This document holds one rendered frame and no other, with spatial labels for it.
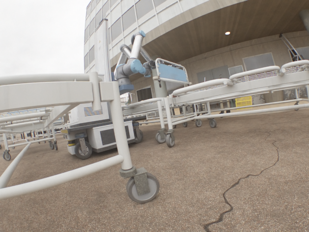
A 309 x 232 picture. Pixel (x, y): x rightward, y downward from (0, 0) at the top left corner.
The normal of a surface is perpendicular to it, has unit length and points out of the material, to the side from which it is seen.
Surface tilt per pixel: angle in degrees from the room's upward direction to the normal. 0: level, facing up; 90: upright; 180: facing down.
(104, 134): 90
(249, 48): 90
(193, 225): 0
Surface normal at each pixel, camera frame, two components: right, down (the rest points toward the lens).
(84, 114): 0.71, -0.10
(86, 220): -0.16, -0.99
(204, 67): -0.66, 0.12
